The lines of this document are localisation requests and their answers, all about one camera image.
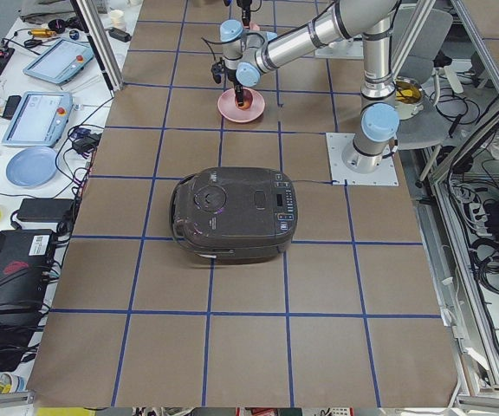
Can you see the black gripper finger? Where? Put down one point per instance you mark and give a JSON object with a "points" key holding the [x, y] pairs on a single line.
{"points": [[239, 94]]}

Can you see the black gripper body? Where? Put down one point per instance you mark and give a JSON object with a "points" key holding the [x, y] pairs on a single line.
{"points": [[233, 77]]}

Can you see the red apple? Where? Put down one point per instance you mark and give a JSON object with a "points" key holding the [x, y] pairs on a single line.
{"points": [[244, 106]]}

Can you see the pink plate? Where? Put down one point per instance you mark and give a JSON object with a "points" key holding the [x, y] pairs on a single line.
{"points": [[252, 107]]}

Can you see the bowl with yellow contents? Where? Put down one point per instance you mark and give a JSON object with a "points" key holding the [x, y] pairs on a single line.
{"points": [[409, 98]]}

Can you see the blue plate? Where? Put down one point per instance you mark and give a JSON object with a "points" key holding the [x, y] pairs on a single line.
{"points": [[32, 166]]}

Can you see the dark grey rice cooker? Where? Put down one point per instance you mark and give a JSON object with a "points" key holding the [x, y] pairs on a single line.
{"points": [[234, 213]]}

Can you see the upper teach pendant tablet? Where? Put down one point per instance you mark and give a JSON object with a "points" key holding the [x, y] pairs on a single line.
{"points": [[61, 62]]}

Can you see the teach pendant tablet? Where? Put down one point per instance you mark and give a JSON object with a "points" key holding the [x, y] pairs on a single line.
{"points": [[39, 119], [61, 62]]}

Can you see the grey chair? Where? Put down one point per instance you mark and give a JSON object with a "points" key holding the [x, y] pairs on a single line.
{"points": [[426, 128]]}

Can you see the lower teach pendant tablet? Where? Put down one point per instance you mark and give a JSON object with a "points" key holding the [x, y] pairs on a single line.
{"points": [[39, 119]]}

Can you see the black power adapter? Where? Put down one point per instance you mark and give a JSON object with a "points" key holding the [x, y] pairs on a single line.
{"points": [[43, 210]]}

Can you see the black smartphone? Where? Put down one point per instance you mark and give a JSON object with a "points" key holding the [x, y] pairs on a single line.
{"points": [[11, 105]]}

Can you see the black laptop with red logo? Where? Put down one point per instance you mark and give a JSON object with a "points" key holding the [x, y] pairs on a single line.
{"points": [[26, 258]]}

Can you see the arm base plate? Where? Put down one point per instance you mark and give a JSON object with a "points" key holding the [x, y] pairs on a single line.
{"points": [[349, 167], [345, 49]]}

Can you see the aluminium frame post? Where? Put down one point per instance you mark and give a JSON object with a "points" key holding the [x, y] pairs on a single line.
{"points": [[90, 21]]}

